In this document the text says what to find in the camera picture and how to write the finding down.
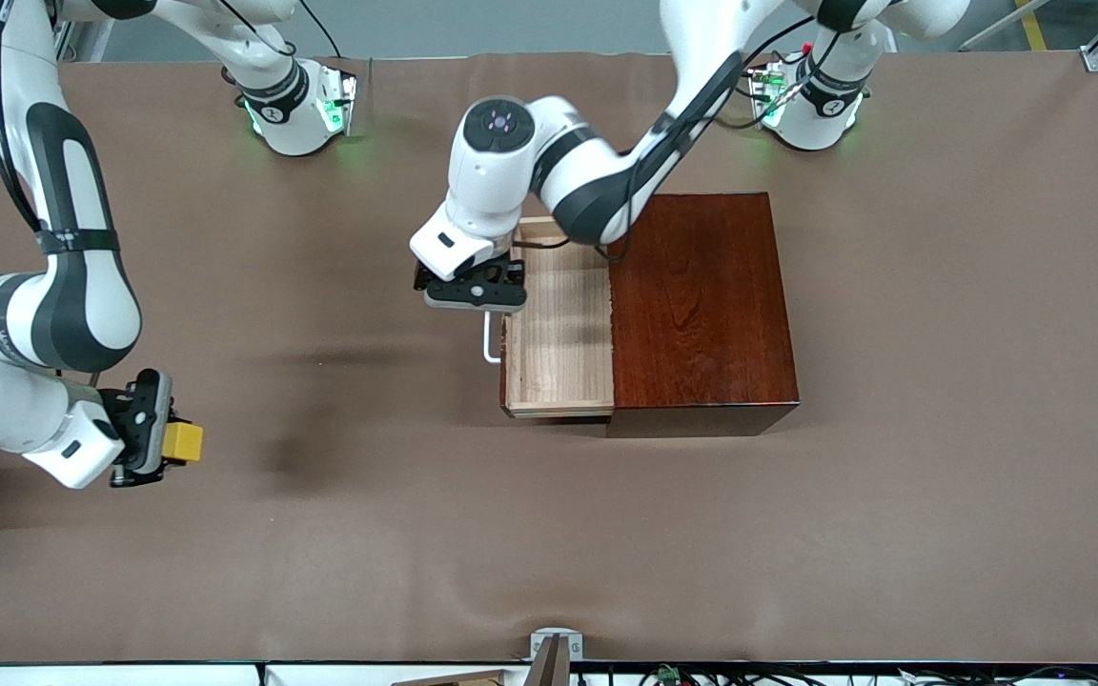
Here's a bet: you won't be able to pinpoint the yellow block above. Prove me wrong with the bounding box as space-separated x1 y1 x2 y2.
164 422 205 464

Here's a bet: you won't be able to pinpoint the light wood drawer white handle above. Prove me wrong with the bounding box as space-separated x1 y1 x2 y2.
482 215 617 420

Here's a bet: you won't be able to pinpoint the dark brown wooden cabinet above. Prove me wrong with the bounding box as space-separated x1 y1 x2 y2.
603 192 801 439

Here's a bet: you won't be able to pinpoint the brown table mat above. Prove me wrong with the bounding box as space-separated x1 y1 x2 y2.
0 52 1098 665

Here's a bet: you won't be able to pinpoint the light wooden board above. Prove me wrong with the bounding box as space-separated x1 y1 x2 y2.
392 670 509 686

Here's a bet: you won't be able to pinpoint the yellow floor tape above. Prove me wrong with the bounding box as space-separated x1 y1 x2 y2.
1014 0 1051 51

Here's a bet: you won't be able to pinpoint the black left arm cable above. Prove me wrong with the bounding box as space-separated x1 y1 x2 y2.
511 19 841 266

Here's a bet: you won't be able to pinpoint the black right base cable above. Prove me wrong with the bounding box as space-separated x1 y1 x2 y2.
298 0 345 60

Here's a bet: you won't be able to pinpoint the black left base cables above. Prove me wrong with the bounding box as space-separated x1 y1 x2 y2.
709 43 812 131

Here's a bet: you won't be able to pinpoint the grey metal mount bracket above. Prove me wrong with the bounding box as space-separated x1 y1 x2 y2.
525 629 584 686

